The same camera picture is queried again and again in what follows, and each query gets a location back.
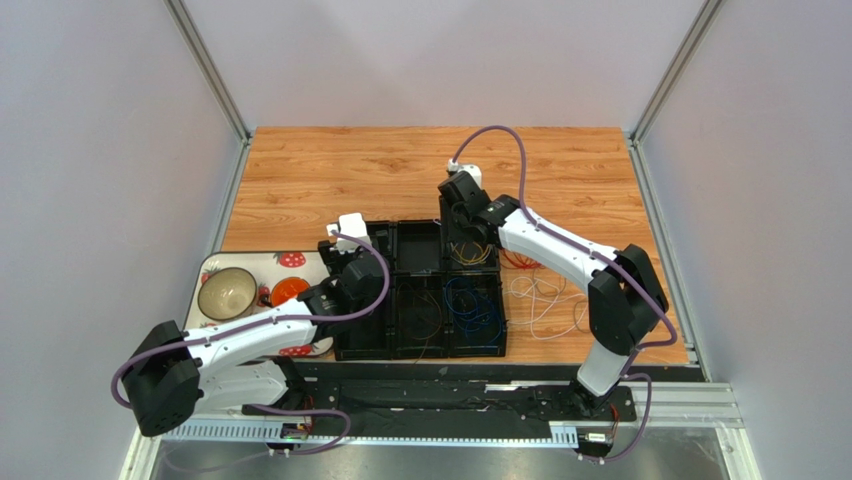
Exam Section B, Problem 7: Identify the yellow thin wire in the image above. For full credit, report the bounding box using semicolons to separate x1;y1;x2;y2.
451;240;494;266

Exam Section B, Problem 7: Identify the red thin wire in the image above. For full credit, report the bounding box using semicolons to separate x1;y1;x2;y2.
499;249;544;271

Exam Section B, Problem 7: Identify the blue thin wire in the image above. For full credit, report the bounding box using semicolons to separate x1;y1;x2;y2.
444;276;506;337

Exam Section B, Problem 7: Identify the brown thin wire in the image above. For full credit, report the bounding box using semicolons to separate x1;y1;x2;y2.
397;282;446;364

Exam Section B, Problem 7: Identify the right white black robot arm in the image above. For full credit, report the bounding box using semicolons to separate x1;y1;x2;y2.
438;171;669;412

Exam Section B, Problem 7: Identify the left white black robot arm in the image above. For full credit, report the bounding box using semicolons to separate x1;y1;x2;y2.
110;229;392;437

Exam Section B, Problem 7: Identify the orange translucent cup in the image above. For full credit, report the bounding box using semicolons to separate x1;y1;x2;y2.
269;277;310;307

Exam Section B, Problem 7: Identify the black six-compartment tray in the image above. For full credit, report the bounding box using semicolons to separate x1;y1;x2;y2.
334;220;508;361

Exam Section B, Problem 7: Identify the white strawberry pattern tray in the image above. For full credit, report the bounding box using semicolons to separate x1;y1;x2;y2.
184;251;328;329

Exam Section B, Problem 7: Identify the beige ceramic bowl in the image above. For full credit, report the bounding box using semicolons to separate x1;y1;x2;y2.
196;267;258;322

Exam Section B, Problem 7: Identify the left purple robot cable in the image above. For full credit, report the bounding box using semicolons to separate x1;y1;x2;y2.
110;229;393;457

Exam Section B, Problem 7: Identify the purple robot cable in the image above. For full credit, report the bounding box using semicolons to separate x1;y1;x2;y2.
449;125;680;463
110;229;393;457

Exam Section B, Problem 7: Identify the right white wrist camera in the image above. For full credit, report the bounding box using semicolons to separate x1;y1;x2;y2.
446;158;483;189

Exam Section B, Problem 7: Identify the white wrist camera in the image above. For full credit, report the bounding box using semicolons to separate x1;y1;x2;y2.
446;158;483;189
326;213;372;254

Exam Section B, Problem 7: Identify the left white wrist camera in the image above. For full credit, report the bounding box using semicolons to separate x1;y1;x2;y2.
326;213;372;254

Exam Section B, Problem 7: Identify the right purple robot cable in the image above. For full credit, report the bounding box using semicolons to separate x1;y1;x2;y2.
449;125;680;463

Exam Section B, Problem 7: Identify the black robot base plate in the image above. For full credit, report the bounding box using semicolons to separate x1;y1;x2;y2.
270;360;642;440

